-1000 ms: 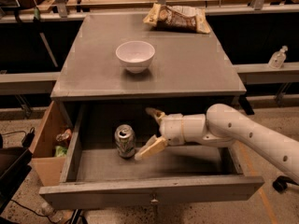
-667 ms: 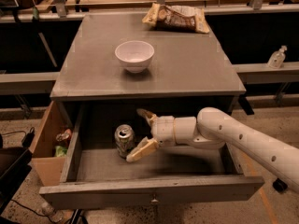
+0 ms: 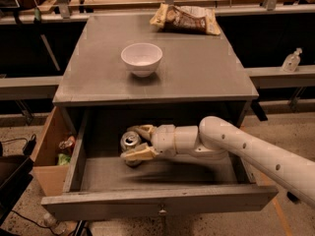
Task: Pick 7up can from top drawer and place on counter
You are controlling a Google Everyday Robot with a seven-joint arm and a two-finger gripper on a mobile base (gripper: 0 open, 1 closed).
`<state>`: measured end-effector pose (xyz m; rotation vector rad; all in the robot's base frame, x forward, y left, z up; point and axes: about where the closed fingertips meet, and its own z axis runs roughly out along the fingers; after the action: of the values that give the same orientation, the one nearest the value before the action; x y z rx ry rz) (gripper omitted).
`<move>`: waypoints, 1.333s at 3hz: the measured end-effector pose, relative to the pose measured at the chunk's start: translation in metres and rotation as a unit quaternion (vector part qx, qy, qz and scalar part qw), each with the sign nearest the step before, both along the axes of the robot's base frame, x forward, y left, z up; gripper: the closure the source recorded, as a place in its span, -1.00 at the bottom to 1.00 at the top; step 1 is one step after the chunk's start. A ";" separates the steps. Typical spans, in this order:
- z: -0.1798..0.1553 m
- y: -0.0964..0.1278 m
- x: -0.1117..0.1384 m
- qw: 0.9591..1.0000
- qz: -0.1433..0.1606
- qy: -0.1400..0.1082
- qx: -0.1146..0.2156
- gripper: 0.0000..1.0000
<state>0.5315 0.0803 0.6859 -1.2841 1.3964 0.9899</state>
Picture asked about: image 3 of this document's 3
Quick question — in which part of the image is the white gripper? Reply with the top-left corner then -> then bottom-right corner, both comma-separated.
120,125 -> 176,161

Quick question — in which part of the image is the green silver 7up can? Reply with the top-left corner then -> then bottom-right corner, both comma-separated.
120,131 -> 142,167

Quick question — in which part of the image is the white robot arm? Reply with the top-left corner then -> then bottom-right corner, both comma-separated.
121,116 -> 315,207

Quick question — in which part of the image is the grey open top drawer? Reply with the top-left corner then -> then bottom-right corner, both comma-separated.
42,110 -> 278,220

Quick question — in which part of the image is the metal drawer knob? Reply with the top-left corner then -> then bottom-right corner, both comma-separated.
158,205 -> 167,216

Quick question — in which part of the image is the grey cabinet counter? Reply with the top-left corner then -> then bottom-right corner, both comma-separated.
53,12 -> 258,108

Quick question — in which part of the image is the red snack packet in box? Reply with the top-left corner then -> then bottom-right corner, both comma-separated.
59,136 -> 76,154

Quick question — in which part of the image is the white bowl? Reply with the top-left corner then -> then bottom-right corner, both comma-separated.
121,43 -> 163,78

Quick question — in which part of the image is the green packet in box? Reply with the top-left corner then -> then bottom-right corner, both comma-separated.
57,153 -> 71,166

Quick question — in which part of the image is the cardboard box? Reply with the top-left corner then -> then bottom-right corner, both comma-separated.
31,107 -> 76,197

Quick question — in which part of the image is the black power adapter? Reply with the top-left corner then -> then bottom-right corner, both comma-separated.
23,135 -> 36,155

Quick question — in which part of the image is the plastic bottle on floor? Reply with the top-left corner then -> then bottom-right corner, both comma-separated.
43,213 -> 67,235

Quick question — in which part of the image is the brown chip bag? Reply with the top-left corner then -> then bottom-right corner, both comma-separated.
150,4 -> 221,35

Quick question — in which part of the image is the black equipment at left edge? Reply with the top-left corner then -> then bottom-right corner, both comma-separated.
0,151 -> 33,225

